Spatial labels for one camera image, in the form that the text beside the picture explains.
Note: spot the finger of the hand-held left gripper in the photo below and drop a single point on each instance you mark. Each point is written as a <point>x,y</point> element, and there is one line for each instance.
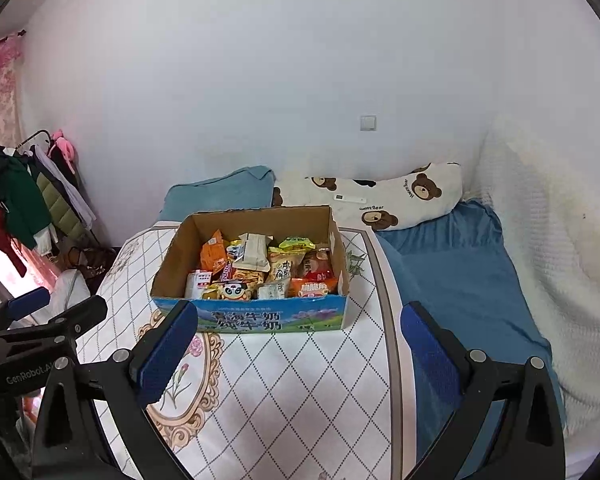
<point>77,315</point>
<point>30,302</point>

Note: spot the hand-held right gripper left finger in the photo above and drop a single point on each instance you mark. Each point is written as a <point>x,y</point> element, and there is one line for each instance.
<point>167,350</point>

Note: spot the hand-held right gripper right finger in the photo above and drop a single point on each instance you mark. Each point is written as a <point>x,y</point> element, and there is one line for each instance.
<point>430,355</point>

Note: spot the cardboard box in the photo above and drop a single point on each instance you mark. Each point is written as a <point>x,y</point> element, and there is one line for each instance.
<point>270,315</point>

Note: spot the pile of assorted snacks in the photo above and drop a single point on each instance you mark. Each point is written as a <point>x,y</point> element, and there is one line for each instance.
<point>265,265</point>

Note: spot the brown bag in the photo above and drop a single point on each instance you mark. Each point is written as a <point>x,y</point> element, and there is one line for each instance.
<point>92,260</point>

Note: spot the red garment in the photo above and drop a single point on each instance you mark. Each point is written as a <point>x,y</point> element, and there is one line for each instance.
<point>5,240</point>

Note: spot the olive puffer vest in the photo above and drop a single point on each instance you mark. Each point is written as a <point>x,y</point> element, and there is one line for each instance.
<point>57,205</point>

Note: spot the green jacket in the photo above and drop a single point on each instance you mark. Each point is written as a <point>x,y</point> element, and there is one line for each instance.
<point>22,200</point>

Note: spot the bear print pillow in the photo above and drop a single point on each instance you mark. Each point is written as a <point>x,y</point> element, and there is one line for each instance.
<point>395,200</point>

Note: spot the pink plush toy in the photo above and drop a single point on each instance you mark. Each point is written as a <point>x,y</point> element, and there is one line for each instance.
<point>65,147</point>

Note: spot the blue pillow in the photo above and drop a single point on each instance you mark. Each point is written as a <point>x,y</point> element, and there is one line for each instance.
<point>215,195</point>

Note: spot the black clothes rack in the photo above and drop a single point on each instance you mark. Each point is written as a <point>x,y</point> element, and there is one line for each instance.
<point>35,133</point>

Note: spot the white knitted blanket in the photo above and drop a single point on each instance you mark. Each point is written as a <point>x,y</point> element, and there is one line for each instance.
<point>555,240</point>

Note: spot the white remote control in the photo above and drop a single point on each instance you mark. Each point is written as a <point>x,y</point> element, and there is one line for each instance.
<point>352,198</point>

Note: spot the pink floral curtain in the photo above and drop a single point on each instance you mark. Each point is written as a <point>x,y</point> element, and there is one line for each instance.
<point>0,95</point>

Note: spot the white wall switch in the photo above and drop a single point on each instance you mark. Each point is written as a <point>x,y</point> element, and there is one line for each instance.
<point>368,123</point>

